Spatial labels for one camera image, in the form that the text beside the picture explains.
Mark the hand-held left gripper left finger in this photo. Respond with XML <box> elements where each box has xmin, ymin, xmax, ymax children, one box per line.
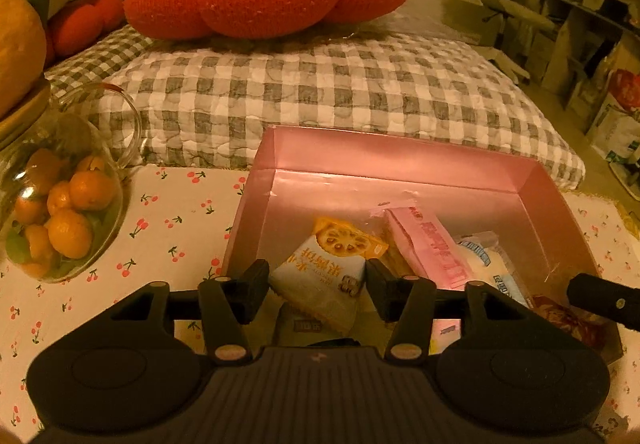
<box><xmin>127</xmin><ymin>259</ymin><xmax>271</xmax><ymax>366</ymax></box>

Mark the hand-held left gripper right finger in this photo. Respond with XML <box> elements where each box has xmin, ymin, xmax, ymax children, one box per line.
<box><xmin>365</xmin><ymin>259</ymin><xmax>507</xmax><ymax>364</ymax></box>

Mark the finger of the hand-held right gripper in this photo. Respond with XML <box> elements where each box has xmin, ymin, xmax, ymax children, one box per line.
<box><xmin>567</xmin><ymin>272</ymin><xmax>640</xmax><ymax>331</ymax></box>

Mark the dark red patterned snack packet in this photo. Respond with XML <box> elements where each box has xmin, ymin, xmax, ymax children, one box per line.
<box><xmin>529</xmin><ymin>293</ymin><xmax>607</xmax><ymax>351</ymax></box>

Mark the white orange snack packet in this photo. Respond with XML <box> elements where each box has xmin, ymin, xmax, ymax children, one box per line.
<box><xmin>269</xmin><ymin>216</ymin><xmax>390</xmax><ymax>338</ymax></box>

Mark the pink snack packet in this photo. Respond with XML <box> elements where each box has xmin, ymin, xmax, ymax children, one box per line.
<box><xmin>384</xmin><ymin>206</ymin><xmax>484</xmax><ymax>293</ymax></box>

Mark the pink cardboard box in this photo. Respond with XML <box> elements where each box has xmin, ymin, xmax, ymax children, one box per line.
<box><xmin>221</xmin><ymin>124</ymin><xmax>626</xmax><ymax>366</ymax></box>

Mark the blue white snack packet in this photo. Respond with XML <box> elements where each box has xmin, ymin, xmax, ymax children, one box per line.
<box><xmin>456</xmin><ymin>231</ymin><xmax>532</xmax><ymax>311</ymax></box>

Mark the cherry print cloth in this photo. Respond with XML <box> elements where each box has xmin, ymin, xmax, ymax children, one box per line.
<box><xmin>0</xmin><ymin>166</ymin><xmax>640</xmax><ymax>444</ymax></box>

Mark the red white bag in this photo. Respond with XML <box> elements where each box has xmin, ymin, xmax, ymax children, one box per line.
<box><xmin>585</xmin><ymin>68</ymin><xmax>640</xmax><ymax>185</ymax></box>

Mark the grey checked pillow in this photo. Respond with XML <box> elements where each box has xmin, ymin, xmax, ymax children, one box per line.
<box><xmin>44</xmin><ymin>23</ymin><xmax>587</xmax><ymax>191</ymax></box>

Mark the pile of small oranges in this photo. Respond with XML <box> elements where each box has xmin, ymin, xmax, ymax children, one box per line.
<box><xmin>9</xmin><ymin>148</ymin><xmax>119</xmax><ymax>278</ymax></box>

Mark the glass jar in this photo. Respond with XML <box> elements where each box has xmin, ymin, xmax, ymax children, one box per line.
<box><xmin>0</xmin><ymin>82</ymin><xmax>144</xmax><ymax>285</ymax></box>

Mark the cluttered wooden desk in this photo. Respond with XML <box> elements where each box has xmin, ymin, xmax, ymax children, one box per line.
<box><xmin>520</xmin><ymin>0</ymin><xmax>640</xmax><ymax>121</ymax></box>

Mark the wooden jar lid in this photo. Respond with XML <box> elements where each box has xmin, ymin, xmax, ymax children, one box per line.
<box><xmin>0</xmin><ymin>78</ymin><xmax>54</xmax><ymax>151</ymax></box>

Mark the small red cushion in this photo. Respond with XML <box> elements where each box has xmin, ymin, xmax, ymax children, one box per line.
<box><xmin>46</xmin><ymin>0</ymin><xmax>126</xmax><ymax>58</ymax></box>

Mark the large orange fruit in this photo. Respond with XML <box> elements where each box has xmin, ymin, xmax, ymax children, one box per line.
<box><xmin>0</xmin><ymin>0</ymin><xmax>48</xmax><ymax>119</ymax></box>

